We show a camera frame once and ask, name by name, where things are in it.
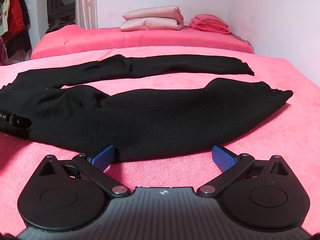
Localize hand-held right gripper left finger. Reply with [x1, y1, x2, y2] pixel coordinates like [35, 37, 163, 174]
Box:
[37, 145, 131, 197]

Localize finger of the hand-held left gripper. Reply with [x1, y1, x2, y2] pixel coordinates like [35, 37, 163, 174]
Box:
[6, 113, 33, 139]

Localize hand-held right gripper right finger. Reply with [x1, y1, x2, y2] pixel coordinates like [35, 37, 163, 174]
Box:
[197, 145, 290, 197]

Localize black knit pants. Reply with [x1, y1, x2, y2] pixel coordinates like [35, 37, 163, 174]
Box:
[0, 54, 293, 162]

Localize dark cloth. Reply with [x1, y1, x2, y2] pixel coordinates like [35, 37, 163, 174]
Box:
[45, 21, 76, 34]

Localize grey lace cloth edge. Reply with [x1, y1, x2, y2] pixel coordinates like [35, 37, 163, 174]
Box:
[229, 31, 255, 54]

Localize pink bed with sheet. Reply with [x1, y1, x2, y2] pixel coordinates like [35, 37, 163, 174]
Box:
[30, 26, 254, 60]

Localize dark window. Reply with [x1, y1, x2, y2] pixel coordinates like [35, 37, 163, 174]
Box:
[46, 0, 77, 27]

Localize folded coral blanket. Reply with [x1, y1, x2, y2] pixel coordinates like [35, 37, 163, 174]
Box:
[189, 14, 230, 35]

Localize pink patterned curtain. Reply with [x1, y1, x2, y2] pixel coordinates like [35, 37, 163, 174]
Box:
[75, 0, 99, 30]

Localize folded light pink quilt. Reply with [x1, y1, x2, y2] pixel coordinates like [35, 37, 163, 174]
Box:
[120, 17, 185, 32]
[122, 5, 184, 22]

